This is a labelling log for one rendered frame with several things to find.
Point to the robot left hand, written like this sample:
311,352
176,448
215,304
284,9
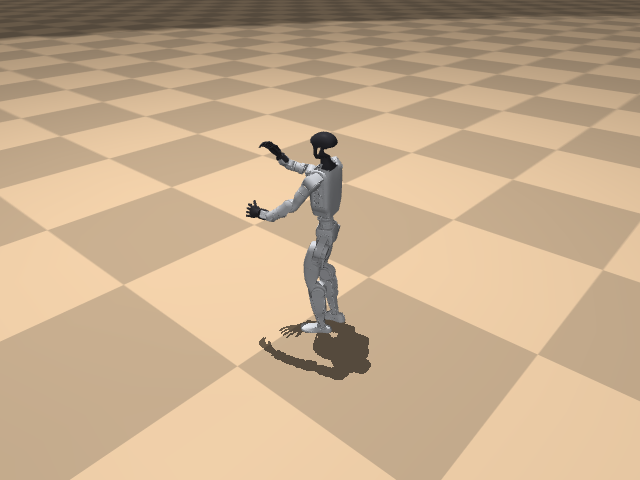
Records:
254,211

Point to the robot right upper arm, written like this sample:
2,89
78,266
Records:
311,167

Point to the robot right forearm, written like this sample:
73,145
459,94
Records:
294,165

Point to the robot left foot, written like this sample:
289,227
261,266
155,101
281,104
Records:
313,328

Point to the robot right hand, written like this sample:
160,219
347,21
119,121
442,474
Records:
274,149

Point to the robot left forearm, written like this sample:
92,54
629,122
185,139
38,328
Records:
280,212

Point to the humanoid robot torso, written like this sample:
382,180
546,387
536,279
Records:
325,201

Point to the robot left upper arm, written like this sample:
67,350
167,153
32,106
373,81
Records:
309,185

